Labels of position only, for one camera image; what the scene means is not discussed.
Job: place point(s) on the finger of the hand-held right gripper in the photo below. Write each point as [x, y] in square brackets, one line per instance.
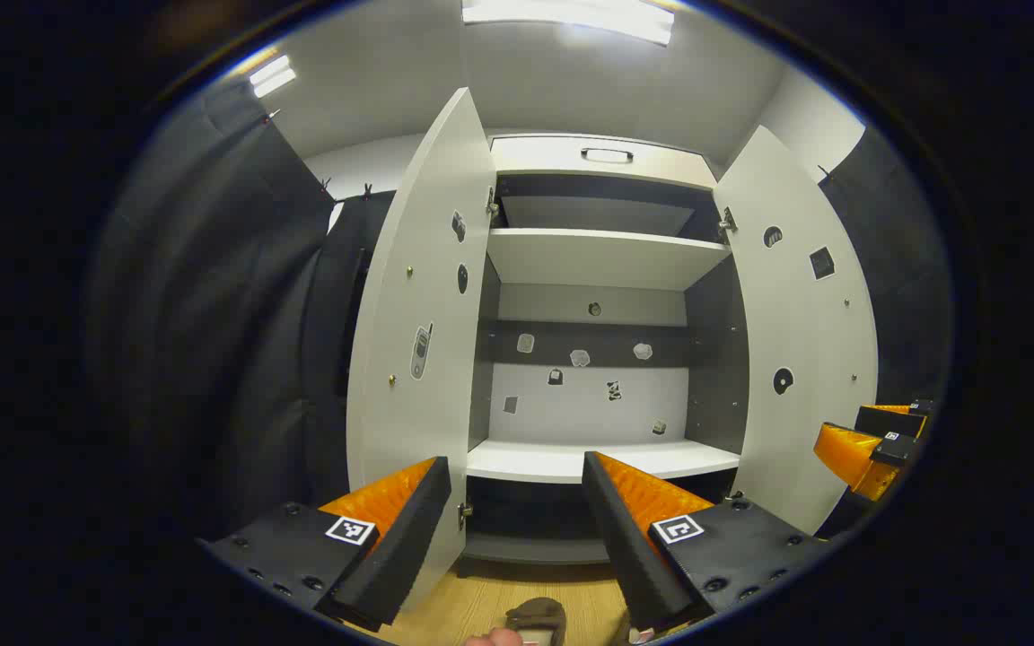
[845, 453]
[889, 418]

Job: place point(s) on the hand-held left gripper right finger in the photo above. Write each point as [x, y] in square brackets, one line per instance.
[629, 547]

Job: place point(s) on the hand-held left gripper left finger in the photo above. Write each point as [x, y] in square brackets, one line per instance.
[400, 547]

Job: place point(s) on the white shoe cabinet door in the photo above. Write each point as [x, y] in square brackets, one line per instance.
[418, 269]
[804, 332]

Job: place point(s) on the white shoe cabinet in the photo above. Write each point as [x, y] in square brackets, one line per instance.
[607, 256]

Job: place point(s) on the black backdrop cloth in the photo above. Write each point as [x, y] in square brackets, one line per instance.
[903, 269]
[212, 314]

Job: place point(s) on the ceiling light panel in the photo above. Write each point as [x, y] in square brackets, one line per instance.
[571, 13]
[273, 76]

